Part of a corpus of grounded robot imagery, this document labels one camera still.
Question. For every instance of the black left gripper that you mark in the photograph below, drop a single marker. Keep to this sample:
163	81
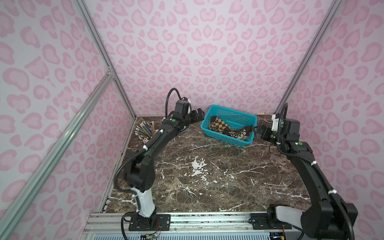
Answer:
195	114

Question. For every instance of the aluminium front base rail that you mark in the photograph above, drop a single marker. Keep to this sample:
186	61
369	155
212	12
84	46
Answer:
192	226

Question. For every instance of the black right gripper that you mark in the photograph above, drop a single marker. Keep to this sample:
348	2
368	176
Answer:
263	132

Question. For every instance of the bundle of coloured pencils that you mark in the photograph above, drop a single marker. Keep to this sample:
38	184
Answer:
145	131

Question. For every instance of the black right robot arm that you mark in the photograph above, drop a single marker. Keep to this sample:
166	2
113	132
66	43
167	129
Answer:
329	217

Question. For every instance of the brown daisy pattern sock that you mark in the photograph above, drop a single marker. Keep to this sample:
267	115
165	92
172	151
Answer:
241	134

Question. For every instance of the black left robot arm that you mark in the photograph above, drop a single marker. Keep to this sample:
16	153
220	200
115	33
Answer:
137	174

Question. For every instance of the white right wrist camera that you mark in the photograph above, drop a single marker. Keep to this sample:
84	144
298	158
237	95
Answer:
275	122

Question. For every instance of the teal plastic mesh basket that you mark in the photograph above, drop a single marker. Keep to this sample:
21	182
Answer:
235	120

